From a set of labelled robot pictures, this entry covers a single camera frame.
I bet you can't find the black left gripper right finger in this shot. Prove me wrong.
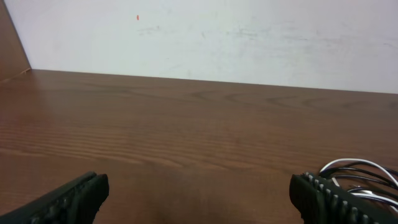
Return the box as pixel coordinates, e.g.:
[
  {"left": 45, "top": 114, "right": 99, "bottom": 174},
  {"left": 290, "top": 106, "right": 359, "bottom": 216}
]
[{"left": 289, "top": 172, "right": 397, "bottom": 224}]

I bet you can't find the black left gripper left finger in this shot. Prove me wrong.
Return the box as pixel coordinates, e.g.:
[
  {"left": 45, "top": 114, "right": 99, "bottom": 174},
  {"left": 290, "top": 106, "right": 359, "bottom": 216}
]
[{"left": 1, "top": 172, "right": 109, "bottom": 224}]

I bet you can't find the thick black USB cable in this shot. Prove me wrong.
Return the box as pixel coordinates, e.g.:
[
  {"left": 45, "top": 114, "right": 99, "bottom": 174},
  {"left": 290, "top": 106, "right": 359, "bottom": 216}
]
[{"left": 320, "top": 161, "right": 398, "bottom": 190}]

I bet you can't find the white USB cable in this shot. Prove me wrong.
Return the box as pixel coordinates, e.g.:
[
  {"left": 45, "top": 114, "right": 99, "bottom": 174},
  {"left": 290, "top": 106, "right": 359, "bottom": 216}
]
[{"left": 319, "top": 158, "right": 398, "bottom": 212}]

